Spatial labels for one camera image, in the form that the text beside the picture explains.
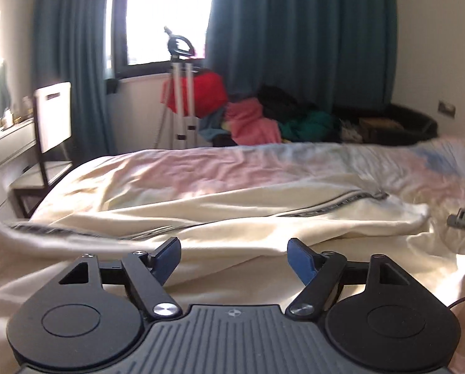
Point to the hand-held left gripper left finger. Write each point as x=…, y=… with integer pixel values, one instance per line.
x=168, y=259

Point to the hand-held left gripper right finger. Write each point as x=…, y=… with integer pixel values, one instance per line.
x=300, y=265

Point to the cream pants with black stripes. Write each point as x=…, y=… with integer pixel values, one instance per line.
x=353, y=222

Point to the bed with pastel sheet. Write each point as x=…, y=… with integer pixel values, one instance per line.
x=217, y=163

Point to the black sofa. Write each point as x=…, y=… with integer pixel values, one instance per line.
x=415, y=124

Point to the cardboard box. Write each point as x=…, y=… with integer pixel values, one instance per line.
x=380, y=124

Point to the green cloth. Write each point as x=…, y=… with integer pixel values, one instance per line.
x=310, y=124

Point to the blue cloth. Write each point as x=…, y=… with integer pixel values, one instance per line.
x=211, y=124

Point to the white patterned cloth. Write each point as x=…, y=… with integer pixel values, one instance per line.
x=350, y=131

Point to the pink cloth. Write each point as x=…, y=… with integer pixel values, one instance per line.
x=252, y=122

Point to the black cloth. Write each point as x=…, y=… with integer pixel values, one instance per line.
x=283, y=101

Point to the white-backed chair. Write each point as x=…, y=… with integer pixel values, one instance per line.
x=53, y=117

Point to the white dressing table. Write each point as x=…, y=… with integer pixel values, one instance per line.
x=6, y=163

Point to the group of cosmetic bottles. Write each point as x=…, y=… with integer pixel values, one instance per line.
x=10, y=116

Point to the wide teal curtain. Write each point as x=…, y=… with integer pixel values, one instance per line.
x=302, y=35

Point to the narrow teal curtain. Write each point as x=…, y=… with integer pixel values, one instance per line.
x=72, y=46

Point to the black-framed window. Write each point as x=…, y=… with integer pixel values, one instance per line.
x=162, y=15

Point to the wall socket plate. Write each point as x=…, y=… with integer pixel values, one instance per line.
x=446, y=108

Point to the silver camera tripod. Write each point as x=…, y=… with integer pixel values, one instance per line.
x=180, y=46

